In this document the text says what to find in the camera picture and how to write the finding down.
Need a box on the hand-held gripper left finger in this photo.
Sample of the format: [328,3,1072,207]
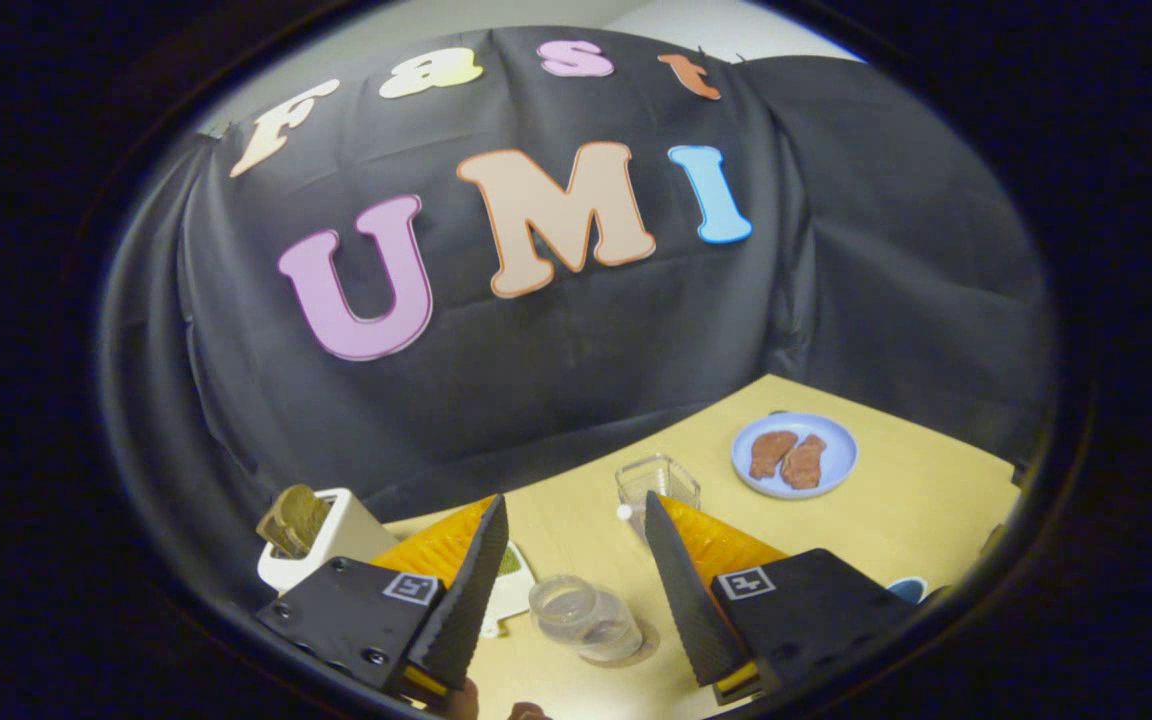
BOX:
[254,493,511,703]

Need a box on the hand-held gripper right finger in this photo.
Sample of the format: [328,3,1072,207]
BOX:
[643,489,922,707]

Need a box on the white green coaster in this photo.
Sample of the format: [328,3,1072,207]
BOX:
[478,540,537,639]

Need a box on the clear plastic bottle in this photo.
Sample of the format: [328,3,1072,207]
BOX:
[528,574,647,666]

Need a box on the clear glass cup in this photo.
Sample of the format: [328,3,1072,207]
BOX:
[615,454,703,543]

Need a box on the white toaster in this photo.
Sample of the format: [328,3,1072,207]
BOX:
[256,487,400,594]

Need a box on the brown meat piece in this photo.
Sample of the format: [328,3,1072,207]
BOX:
[781,434,828,490]
[748,430,799,481]

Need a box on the brown toast slice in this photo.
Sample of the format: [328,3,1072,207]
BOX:
[256,484,333,559]

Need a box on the light blue plate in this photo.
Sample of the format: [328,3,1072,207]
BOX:
[731,411,859,500]

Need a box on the wooden table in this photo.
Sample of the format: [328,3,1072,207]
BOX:
[376,374,1029,720]

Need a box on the black backdrop cloth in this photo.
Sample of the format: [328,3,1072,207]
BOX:
[99,25,1057,613]

